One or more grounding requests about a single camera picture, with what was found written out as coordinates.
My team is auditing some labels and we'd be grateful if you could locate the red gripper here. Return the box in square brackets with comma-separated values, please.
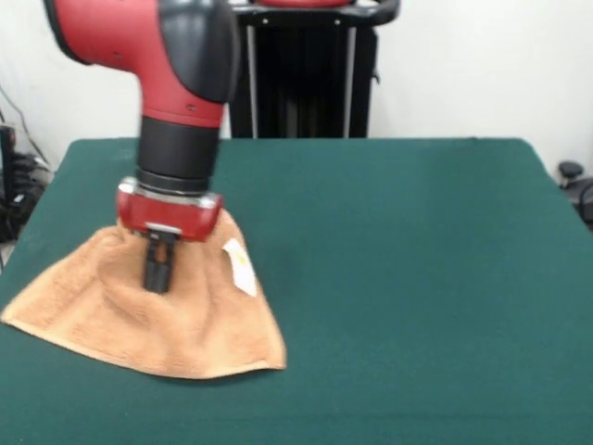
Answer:
[116, 176, 225, 295]

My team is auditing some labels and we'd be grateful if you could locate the tan terry towel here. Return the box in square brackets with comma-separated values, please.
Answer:
[0, 209, 288, 380]

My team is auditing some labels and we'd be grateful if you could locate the black box with red light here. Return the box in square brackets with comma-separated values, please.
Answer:
[0, 123, 19, 208]

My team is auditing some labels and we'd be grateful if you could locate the dark green table cloth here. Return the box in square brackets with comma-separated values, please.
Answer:
[0, 136, 593, 445]

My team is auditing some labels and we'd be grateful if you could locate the black chair base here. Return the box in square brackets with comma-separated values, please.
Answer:
[557, 160, 593, 233]

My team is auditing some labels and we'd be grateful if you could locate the black cable bundle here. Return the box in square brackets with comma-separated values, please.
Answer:
[0, 152, 55, 245]

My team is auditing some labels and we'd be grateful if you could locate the grey wall cable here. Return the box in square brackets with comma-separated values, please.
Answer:
[0, 83, 51, 168]

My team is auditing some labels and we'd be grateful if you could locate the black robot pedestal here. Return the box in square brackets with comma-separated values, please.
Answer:
[221, 0, 400, 139]

